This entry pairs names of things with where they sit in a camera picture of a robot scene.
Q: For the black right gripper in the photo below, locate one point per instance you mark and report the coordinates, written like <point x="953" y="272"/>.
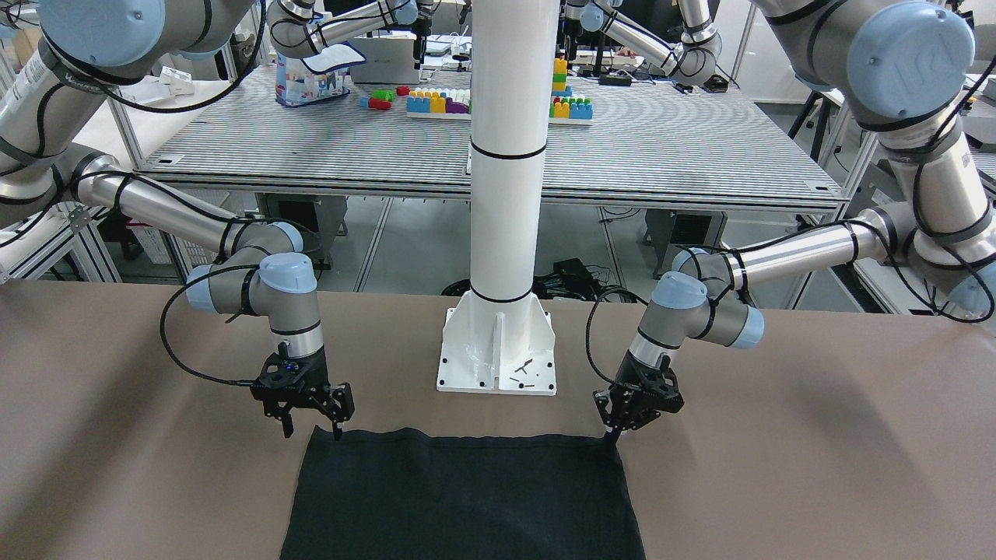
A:
<point x="318" y="379"/>

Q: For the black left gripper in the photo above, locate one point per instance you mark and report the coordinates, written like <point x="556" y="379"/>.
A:
<point x="632" y="411"/>

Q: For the black t-shirt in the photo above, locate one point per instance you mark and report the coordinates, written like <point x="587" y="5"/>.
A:
<point x="406" y="495"/>

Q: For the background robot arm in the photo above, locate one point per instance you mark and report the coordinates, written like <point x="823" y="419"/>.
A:
<point x="297" y="34"/>

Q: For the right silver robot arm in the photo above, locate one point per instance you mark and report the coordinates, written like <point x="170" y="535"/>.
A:
<point x="86" y="48"/>

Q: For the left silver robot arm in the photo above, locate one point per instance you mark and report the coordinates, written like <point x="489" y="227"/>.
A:
<point x="901" y="66"/>

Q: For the white mounting column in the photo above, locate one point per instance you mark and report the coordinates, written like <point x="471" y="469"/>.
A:
<point x="499" y="339"/>

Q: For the colourful toy block set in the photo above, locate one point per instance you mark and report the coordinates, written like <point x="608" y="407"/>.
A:
<point x="455" y="104"/>

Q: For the blue white pouch bag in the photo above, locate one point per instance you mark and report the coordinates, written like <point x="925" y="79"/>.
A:
<point x="301" y="82"/>

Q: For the striped aluminium frame table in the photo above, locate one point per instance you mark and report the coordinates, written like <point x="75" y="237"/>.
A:
<point x="648" y="146"/>

